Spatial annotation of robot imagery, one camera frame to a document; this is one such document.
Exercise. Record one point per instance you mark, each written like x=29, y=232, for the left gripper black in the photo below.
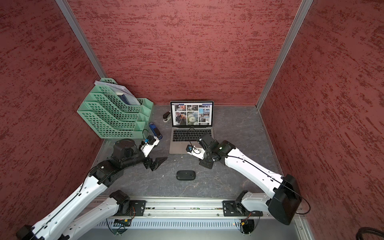
x=157, y=162

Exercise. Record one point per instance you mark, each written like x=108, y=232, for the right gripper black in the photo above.
x=208, y=164

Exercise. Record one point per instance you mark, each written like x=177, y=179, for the black wireless mouse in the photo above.
x=186, y=175

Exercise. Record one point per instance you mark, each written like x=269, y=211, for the silver laptop computer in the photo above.
x=190, y=120

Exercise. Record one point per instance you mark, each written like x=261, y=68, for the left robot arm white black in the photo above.
x=126, y=154

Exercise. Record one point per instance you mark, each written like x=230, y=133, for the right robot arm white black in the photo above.
x=283, y=196

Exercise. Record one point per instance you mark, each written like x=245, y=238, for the black beige stapler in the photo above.
x=166, y=117

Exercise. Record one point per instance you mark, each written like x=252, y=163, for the green plastic file organizer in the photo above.
x=110, y=118

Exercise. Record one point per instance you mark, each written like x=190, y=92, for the papers in organizer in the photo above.
x=121, y=91

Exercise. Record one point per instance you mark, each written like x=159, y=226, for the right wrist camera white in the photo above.
x=196, y=152

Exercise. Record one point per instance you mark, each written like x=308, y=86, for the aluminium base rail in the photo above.
x=183, y=207

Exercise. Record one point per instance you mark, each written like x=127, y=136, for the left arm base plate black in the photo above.
x=136, y=208

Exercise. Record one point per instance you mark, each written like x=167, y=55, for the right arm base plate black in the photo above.
x=236, y=209

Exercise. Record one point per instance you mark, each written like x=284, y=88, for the left aluminium corner post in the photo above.
x=80, y=35

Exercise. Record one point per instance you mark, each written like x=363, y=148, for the aluminium corner post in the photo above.
x=80, y=35
x=289, y=40

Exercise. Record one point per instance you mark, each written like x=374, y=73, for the right aluminium corner post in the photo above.
x=289, y=40

